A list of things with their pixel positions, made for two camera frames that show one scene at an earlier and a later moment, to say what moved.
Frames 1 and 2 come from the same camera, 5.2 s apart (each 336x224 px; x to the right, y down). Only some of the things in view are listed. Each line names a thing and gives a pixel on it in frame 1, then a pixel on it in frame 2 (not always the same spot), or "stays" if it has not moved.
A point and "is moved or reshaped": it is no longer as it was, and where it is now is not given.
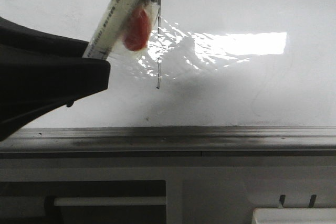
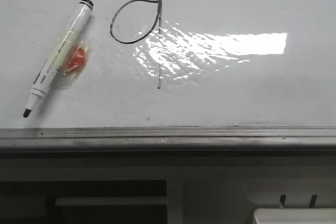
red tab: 135,37 is moved or reshaped
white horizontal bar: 111,201 stays
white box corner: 294,215 stays
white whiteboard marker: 115,16 is moved or reshaped
